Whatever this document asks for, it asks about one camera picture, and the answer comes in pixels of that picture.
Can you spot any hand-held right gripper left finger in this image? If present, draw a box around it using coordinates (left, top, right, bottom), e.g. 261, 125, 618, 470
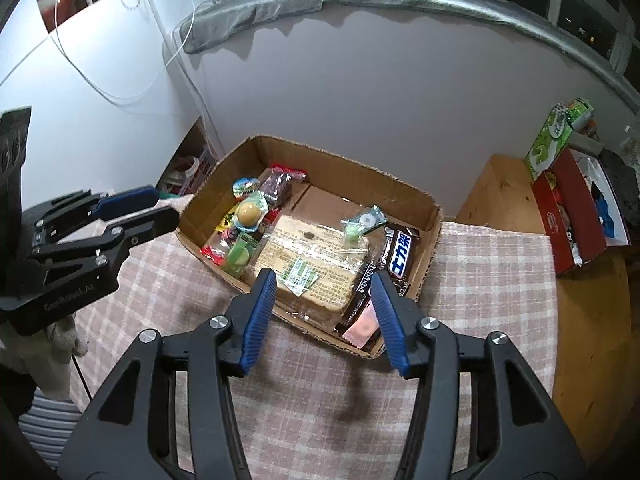
60, 267, 277, 480

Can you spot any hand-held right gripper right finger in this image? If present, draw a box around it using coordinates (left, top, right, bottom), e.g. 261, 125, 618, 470
369, 270, 586, 480

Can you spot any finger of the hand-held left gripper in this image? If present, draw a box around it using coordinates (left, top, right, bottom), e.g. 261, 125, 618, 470
22, 185, 157, 236
32, 205, 181, 273

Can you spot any pink snack packet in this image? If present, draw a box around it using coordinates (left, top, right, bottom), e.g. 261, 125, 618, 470
342, 304, 382, 352

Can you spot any brown chocolate bar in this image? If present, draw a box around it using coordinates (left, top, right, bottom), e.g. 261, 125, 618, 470
381, 226, 422, 282
334, 260, 414, 346

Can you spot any black patterned snack packet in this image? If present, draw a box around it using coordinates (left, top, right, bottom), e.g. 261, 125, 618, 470
357, 252, 387, 286

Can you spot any white green printed sachet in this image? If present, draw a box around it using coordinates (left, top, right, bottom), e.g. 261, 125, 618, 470
277, 254, 319, 291

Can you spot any light green snack packet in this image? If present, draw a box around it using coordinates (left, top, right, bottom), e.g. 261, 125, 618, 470
222, 237, 261, 279

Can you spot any red snack packet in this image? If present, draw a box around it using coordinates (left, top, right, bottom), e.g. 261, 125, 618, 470
199, 243, 229, 266

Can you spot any clear packet of sliced bread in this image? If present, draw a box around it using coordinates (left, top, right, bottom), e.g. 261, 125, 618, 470
254, 214, 372, 317

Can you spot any clear green candy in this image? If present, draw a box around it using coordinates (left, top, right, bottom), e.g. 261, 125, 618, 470
341, 224, 367, 252

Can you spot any yellow ball candy packet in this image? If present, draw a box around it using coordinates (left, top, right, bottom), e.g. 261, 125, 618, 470
232, 192, 269, 236

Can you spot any colourful printed snack packet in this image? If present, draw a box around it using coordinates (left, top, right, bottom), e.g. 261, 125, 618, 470
230, 175, 261, 202

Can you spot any dark green snack packet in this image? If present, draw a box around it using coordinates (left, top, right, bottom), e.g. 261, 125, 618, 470
345, 204, 389, 234

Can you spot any clear packet with red date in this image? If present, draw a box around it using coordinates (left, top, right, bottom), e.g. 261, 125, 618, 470
257, 165, 307, 216

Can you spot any person's left forearm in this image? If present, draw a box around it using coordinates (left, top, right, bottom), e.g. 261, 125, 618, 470
0, 310, 89, 402

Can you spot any pink plaid tablecloth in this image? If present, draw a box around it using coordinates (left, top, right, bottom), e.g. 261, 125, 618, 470
70, 220, 559, 480

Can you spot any striped cloth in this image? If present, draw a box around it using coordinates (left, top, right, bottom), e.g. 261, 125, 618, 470
19, 394, 82, 467

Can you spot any red cardboard box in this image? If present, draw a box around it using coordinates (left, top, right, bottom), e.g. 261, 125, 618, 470
531, 148, 631, 277

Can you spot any green tissue box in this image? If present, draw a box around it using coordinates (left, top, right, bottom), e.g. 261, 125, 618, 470
525, 98, 596, 182

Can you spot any blue cloth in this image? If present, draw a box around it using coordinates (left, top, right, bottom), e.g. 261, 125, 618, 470
594, 192, 619, 236

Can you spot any dark bag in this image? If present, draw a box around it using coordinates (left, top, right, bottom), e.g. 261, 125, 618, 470
597, 147, 640, 202

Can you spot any grey sill blanket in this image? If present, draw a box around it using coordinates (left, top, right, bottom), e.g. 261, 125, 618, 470
179, 0, 640, 97

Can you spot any long white cable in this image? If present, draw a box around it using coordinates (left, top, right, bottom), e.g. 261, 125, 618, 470
49, 0, 167, 107

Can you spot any white power strip cable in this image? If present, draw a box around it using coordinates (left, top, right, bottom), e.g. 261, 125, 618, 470
161, 0, 227, 162

